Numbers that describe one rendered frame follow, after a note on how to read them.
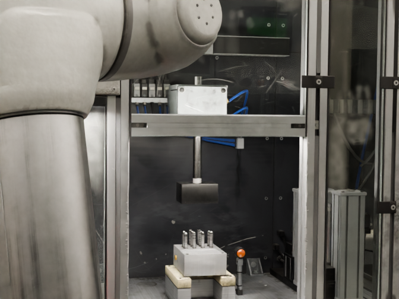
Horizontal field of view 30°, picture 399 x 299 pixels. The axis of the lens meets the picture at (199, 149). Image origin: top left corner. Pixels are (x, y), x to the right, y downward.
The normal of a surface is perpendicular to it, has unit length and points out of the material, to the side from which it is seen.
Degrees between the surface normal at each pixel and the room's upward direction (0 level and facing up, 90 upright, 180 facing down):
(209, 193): 90
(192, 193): 90
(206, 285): 90
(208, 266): 90
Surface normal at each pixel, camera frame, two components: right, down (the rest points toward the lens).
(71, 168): 0.76, -0.17
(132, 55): 0.41, 0.64
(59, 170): 0.57, -0.17
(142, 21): 0.54, 0.11
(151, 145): 0.22, 0.05
